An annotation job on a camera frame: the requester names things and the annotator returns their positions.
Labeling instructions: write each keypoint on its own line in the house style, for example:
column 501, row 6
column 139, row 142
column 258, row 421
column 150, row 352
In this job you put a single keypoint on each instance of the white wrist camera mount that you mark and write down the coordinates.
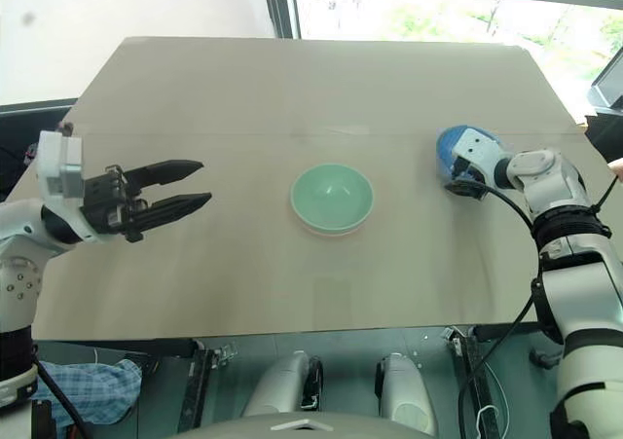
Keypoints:
column 58, row 161
column 479, row 149

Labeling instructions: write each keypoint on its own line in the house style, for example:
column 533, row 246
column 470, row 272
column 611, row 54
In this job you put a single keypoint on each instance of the black side furniture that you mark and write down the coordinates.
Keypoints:
column 24, row 132

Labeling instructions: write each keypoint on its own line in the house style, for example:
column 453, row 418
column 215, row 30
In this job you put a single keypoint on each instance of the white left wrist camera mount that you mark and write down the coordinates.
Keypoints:
column 58, row 161

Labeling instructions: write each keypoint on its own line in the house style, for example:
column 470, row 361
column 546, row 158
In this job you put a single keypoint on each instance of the blue checked cloth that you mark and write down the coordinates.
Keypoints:
column 92, row 385

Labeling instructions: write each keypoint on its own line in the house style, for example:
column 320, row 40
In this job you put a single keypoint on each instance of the dark window frame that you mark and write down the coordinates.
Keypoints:
column 280, row 1

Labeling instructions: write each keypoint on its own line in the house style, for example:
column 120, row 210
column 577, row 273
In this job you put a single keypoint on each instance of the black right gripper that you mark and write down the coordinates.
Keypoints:
column 467, row 189

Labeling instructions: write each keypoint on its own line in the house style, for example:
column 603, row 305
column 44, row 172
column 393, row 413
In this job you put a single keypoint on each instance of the black zip tie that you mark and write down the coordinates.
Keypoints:
column 606, row 193

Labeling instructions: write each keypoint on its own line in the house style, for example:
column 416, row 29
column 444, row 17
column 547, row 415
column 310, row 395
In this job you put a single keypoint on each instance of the black table leg bracket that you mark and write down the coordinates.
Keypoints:
column 197, row 385
column 479, row 380

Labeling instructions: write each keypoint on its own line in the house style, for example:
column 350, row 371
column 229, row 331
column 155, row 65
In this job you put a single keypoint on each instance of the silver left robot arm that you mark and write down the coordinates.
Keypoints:
column 19, row 273

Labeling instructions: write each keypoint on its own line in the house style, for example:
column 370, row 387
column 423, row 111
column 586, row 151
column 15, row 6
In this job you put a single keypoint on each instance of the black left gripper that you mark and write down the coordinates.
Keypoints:
column 104, row 203

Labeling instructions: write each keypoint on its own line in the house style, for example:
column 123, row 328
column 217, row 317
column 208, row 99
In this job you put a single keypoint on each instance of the blue bowl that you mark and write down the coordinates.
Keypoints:
column 448, row 147

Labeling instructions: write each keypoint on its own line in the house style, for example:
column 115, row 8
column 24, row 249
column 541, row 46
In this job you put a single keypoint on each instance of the green bowl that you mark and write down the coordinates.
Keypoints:
column 333, row 195

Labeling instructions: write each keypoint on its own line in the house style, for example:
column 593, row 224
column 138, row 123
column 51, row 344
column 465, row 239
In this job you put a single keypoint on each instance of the person's bare hand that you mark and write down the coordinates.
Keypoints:
column 617, row 168

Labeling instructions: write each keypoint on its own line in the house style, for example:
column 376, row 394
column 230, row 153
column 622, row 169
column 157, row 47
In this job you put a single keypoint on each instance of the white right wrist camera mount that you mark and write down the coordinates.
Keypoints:
column 479, row 149

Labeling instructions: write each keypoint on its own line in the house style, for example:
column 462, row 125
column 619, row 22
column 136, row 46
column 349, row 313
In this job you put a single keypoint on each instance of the grey robot torso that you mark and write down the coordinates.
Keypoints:
column 302, row 427

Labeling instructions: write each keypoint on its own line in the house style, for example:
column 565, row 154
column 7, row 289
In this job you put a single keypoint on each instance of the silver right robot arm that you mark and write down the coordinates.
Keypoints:
column 584, row 273

